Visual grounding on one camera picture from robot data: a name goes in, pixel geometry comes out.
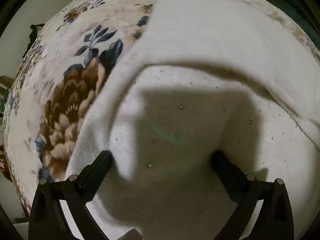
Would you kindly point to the black clothing pile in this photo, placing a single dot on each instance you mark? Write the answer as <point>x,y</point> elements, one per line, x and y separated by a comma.
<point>35,30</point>

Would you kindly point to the floral bed blanket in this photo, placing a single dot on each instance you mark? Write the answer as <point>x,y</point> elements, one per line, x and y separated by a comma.
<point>68,65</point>

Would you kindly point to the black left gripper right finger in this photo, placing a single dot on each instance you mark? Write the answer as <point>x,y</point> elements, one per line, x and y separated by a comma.
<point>275,219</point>

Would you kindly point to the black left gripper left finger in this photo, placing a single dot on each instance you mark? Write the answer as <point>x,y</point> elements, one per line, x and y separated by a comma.
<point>47,220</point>

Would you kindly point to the white knit garment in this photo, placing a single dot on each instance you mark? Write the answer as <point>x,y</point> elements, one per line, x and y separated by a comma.
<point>205,75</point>

